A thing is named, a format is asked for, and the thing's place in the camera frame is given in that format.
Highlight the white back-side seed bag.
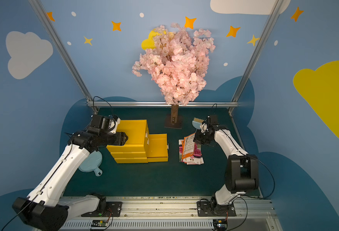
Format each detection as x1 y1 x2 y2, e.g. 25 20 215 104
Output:
182 133 195 160

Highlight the pink flower seed bag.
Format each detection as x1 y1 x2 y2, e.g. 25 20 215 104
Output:
179 140 184 162
183 143 204 165

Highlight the yellow plastic drawer cabinet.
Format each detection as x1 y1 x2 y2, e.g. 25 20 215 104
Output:
106 120 149 164

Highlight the yellow bottom drawer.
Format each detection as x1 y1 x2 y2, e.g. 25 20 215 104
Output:
146 134 168 163

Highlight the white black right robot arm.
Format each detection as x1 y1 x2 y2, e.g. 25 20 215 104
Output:
194 129 259 206

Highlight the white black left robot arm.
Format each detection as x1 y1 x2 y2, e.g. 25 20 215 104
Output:
12 131 129 231

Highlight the light blue hand brush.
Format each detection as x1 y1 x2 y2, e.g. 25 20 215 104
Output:
192 117 204 130

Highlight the light blue dustpan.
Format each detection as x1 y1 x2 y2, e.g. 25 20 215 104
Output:
79 151 103 177

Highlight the pink blossom artificial tree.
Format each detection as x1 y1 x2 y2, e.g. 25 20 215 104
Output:
132 23 216 125

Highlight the left green circuit board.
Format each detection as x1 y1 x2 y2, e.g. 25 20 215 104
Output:
90 220 109 229

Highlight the green circuit board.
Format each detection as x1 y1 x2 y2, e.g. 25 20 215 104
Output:
90 220 109 229
212 219 228 231

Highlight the right green circuit board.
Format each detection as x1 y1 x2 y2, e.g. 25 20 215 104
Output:
212 219 228 231

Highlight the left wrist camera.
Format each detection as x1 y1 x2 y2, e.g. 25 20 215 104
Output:
87 115 121 135

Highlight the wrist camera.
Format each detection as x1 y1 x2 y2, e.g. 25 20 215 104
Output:
87 115 121 135
200 115 219 133

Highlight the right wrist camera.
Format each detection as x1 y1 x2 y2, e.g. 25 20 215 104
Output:
200 115 219 133

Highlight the horizontal aluminium frame rail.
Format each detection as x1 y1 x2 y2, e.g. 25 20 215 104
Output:
87 101 238 108

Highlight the dark metal tree base plate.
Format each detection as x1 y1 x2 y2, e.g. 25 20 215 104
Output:
164 114 184 130

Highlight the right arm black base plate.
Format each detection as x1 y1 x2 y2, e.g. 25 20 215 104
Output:
196 200 236 217

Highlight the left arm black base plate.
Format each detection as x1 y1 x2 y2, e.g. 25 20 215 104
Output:
81 202 122 217

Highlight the left aluminium frame post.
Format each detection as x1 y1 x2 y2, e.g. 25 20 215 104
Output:
29 0 99 114

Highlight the aluminium frame post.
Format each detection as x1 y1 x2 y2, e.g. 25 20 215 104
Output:
228 0 290 117
29 0 99 114

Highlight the front aluminium mounting rail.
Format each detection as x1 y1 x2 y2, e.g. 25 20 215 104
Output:
60 196 283 231

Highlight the right aluminium frame post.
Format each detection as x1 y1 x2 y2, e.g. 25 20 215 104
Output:
228 0 290 117

